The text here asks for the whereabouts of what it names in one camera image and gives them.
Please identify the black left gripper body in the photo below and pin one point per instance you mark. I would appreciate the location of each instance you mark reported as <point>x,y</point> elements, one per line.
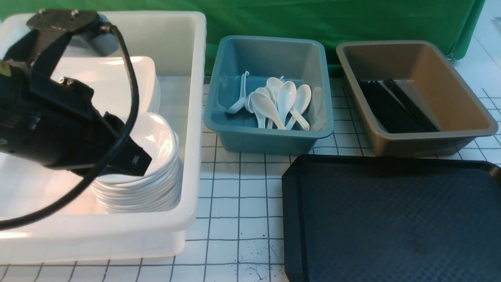
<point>44,121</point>

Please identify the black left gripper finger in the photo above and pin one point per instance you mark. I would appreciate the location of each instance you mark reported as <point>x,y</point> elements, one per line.
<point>130,160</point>

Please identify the white bowl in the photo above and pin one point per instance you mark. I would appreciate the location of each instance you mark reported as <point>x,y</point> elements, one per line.
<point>154,135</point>

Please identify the white square rice plate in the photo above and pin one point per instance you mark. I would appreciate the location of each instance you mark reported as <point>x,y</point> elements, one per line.
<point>108,78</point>

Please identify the white soup spoon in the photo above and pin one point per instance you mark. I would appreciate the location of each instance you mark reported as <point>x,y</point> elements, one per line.
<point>263,104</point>

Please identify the stack of white bowls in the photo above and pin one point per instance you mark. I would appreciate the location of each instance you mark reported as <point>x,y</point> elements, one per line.
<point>128,194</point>

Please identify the stack of white square plates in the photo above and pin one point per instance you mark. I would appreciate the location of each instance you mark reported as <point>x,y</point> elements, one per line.
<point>156,98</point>

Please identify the white spoon leaning left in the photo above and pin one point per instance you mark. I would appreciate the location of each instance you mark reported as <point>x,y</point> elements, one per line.
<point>242,98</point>

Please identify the large white plastic tub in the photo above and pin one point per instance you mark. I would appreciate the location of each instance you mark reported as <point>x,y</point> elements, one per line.
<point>176,42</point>

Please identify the white spoon centre tall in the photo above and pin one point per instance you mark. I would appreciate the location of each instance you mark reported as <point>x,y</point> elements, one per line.
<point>285,99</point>

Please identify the white spoon right in bin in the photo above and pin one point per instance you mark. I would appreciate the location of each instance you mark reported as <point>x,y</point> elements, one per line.
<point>302,101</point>

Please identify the teal plastic bin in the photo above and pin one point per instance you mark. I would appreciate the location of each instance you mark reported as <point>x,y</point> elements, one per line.
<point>298,60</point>

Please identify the black serving tray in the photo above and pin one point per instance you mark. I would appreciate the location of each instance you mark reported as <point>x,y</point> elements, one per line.
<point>376,219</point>

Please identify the black chopsticks pile in bin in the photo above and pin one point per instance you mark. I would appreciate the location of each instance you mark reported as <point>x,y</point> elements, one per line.
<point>394,109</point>

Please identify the brown plastic bin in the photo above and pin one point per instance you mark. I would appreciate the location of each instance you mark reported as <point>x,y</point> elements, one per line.
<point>430,80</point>

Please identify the green backdrop cloth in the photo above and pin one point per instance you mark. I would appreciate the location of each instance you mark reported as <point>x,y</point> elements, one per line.
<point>448,24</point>

